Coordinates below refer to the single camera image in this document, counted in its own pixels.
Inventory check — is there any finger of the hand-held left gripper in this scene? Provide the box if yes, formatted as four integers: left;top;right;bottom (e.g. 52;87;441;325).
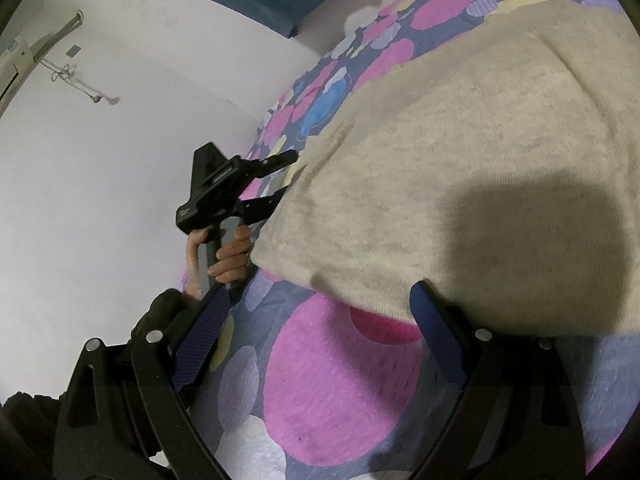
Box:
244;149;299;182
239;189;292;222

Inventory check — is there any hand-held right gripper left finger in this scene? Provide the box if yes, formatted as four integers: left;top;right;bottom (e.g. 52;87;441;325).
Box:
52;287;233;480

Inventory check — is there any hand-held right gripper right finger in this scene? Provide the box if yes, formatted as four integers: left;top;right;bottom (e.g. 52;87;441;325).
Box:
409;280;586;480

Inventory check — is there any beige embroidered sweater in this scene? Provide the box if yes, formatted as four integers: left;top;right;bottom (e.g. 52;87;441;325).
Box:
250;0;640;336

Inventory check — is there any person's left hand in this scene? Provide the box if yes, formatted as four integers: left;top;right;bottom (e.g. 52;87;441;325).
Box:
182;224;254;301

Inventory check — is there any dotted purple bedsheet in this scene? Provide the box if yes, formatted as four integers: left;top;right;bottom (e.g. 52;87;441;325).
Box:
175;0;640;480

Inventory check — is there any white air conditioner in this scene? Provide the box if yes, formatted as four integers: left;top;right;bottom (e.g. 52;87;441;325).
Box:
0;32;38;102

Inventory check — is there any thin wall cable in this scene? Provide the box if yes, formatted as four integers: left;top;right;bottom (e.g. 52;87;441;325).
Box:
42;57;122;107

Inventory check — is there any grey wall pipe cover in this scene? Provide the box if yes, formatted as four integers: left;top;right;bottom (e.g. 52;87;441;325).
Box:
36;9;84;58

